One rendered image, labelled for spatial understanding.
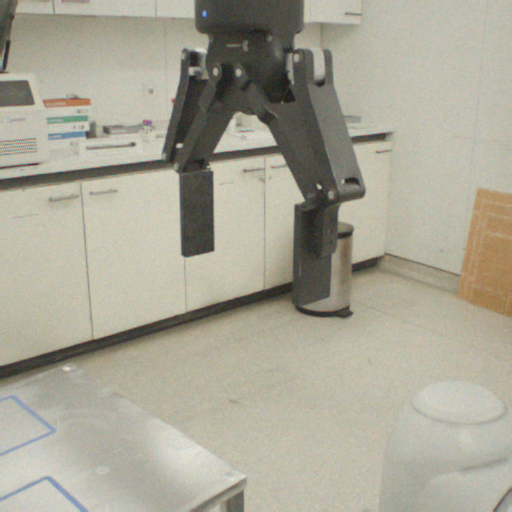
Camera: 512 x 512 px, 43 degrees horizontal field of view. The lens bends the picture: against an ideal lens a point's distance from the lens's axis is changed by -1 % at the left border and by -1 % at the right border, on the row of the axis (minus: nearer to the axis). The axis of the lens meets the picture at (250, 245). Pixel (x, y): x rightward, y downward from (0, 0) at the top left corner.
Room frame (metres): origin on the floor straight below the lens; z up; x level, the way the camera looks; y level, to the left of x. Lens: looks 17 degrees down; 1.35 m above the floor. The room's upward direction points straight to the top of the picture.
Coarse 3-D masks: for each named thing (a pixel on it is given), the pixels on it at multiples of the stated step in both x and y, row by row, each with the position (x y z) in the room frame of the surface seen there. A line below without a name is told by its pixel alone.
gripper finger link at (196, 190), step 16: (192, 176) 0.51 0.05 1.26; (208, 176) 0.52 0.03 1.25; (192, 192) 0.51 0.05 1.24; (208, 192) 0.52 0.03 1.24; (192, 208) 0.51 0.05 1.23; (208, 208) 0.52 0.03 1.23; (192, 224) 0.51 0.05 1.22; (208, 224) 0.52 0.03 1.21; (192, 240) 0.51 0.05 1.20; (208, 240) 0.52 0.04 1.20; (192, 256) 0.51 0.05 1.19
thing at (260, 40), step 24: (216, 0) 0.44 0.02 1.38; (240, 0) 0.43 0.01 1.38; (264, 0) 0.43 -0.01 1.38; (288, 0) 0.44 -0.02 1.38; (216, 24) 0.44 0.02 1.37; (240, 24) 0.43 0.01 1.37; (264, 24) 0.43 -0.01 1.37; (288, 24) 0.44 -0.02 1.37; (216, 48) 0.48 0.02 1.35; (240, 48) 0.46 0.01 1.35; (264, 48) 0.44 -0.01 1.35; (288, 48) 0.44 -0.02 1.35; (264, 72) 0.44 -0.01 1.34; (288, 72) 0.44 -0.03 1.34; (240, 96) 0.46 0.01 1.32
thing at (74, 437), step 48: (48, 384) 0.96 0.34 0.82; (96, 384) 0.96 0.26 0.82; (0, 432) 0.82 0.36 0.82; (48, 432) 0.82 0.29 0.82; (96, 432) 0.82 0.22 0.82; (144, 432) 0.82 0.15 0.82; (0, 480) 0.71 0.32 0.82; (48, 480) 0.71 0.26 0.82; (96, 480) 0.71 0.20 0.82; (144, 480) 0.71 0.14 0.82; (192, 480) 0.71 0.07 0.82; (240, 480) 0.72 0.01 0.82
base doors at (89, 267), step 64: (0, 192) 2.50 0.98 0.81; (64, 192) 2.66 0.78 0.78; (128, 192) 2.85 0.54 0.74; (256, 192) 3.32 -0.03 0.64; (384, 192) 3.96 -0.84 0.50; (0, 256) 2.48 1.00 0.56; (64, 256) 2.64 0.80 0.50; (128, 256) 2.83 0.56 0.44; (256, 256) 3.32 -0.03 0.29; (0, 320) 2.46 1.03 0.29; (64, 320) 2.63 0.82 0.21; (128, 320) 2.82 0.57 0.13
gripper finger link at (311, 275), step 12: (300, 216) 0.40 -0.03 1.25; (300, 228) 0.40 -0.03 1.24; (300, 240) 0.40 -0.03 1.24; (300, 252) 0.40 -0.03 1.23; (300, 264) 0.40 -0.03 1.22; (312, 264) 0.41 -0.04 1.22; (324, 264) 0.42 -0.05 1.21; (300, 276) 0.40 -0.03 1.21; (312, 276) 0.41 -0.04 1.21; (324, 276) 0.42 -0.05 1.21; (300, 288) 0.40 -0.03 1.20; (312, 288) 0.41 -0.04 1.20; (324, 288) 0.42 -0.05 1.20; (300, 300) 0.40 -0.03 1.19; (312, 300) 0.41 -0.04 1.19
